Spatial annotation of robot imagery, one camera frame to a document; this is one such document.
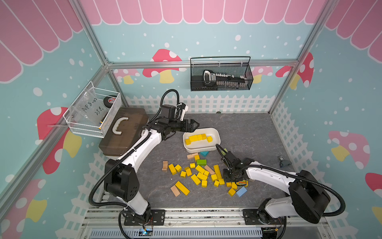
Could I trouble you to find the rainbow striped block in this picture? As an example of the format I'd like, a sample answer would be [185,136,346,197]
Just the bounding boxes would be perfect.
[236,180,249,187]

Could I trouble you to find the long yellow block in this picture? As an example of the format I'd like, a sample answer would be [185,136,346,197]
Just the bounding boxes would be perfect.
[175,181,190,196]
[213,165,222,180]

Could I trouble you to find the white oval plastic tub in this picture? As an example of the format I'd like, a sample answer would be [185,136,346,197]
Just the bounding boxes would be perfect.
[183,128,221,153]

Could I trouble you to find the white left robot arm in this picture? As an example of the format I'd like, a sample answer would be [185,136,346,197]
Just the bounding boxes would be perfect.
[88,89,200,226]

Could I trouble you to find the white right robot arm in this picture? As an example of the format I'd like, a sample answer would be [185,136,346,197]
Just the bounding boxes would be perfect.
[216,144,346,225]

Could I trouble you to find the light blue block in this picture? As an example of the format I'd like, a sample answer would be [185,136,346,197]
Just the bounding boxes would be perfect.
[236,187,247,197]

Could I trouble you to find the tan slanted block centre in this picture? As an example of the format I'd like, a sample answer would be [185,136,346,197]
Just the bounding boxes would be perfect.
[204,165,215,175]

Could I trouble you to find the green rectangular block centre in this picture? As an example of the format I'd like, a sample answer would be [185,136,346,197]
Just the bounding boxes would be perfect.
[196,159,207,167]

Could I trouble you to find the teal triangular block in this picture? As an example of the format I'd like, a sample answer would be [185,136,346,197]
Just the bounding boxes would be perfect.
[200,151,209,157]

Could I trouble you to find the tan long block near tub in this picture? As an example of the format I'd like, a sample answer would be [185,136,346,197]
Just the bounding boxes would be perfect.
[187,153,199,159]

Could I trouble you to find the brown lidded storage box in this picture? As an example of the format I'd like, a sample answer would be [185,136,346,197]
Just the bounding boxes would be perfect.
[98,107,149,158]

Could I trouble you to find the brown small block left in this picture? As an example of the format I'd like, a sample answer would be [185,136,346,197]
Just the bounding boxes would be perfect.
[162,161,168,172]

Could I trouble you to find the grey blue clamp tool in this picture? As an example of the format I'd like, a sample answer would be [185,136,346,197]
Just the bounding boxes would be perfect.
[278,155,292,168]

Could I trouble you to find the tan wooden block bottom left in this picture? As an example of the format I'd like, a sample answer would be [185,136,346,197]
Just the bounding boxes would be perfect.
[171,185,181,197]

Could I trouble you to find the black tape roll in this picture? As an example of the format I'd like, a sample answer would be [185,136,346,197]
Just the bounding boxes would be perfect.
[103,95,117,109]

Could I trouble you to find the black wire mesh basket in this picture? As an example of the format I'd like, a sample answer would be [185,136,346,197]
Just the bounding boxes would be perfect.
[190,56,253,91]

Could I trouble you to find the clear wire wall basket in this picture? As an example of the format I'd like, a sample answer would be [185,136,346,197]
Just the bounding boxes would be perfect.
[63,82,122,138]

